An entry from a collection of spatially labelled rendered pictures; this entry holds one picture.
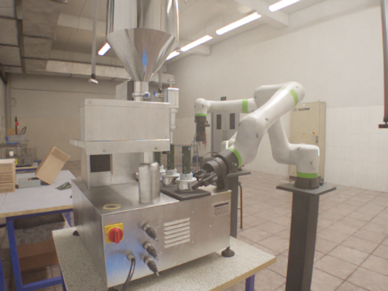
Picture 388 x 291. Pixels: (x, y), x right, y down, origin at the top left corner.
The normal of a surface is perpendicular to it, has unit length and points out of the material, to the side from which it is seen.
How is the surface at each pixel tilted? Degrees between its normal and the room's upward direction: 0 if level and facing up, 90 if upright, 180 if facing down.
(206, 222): 90
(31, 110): 90
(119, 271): 90
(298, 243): 90
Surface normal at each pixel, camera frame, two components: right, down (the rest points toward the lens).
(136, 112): 0.58, 0.05
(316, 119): -0.82, 0.04
